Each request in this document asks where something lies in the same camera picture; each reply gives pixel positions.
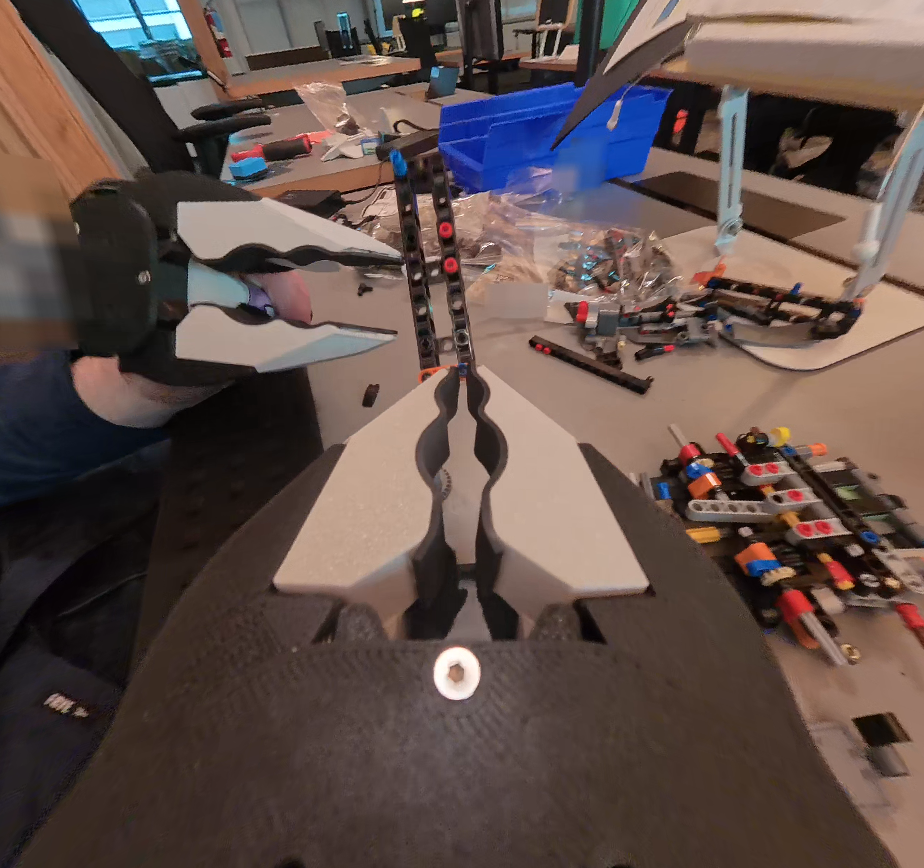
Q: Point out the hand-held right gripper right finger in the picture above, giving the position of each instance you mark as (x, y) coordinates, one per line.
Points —
(570, 522)

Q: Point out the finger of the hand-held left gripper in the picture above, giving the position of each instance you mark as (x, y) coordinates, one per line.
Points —
(289, 229)
(289, 349)

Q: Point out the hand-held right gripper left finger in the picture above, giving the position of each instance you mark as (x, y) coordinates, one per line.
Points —
(354, 522)

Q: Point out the black lego frame beam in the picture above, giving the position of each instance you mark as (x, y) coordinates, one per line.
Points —
(433, 269)

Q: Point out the orange lego connector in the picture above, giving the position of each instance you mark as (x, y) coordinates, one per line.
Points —
(437, 373)

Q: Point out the pile of technic parts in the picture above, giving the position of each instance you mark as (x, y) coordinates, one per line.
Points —
(795, 522)

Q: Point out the person's left forearm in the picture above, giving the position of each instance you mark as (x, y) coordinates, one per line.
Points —
(51, 427)

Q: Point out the small black lego brick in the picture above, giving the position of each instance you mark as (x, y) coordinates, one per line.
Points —
(371, 395)

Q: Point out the long black lego beam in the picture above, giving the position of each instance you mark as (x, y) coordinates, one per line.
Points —
(589, 364)

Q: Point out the black lego connector red pin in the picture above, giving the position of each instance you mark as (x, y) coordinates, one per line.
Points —
(653, 352)

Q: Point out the grey lego subassembly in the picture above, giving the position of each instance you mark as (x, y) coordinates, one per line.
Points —
(613, 319)

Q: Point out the clear bag of lego parts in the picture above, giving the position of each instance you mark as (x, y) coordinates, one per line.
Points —
(613, 262)

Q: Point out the person's left hand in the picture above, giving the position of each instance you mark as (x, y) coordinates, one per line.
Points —
(137, 392)

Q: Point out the flat black box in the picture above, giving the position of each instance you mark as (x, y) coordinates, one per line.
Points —
(309, 202)

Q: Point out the blue block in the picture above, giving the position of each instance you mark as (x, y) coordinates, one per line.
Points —
(250, 170)

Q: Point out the white plastic object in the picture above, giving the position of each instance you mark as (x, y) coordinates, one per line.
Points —
(343, 150)

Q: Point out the clear bag with dark parts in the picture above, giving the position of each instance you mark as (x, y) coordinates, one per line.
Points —
(333, 106)

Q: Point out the black power adapter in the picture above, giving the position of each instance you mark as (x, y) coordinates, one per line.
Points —
(409, 144)

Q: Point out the black office chair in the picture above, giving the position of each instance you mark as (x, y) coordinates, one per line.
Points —
(94, 74)

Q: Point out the pile of flat clear bags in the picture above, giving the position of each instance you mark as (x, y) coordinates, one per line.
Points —
(499, 233)

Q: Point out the red fire extinguisher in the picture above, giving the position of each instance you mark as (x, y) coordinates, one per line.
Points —
(218, 30)

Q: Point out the blue plastic bin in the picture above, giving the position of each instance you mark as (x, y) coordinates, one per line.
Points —
(520, 139)

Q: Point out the dark grey flexible sheet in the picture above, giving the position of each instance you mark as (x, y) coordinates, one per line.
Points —
(765, 337)

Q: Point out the person's legs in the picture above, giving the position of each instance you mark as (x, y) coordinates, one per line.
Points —
(65, 629)

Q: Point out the black pole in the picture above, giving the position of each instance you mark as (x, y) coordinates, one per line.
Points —
(594, 9)

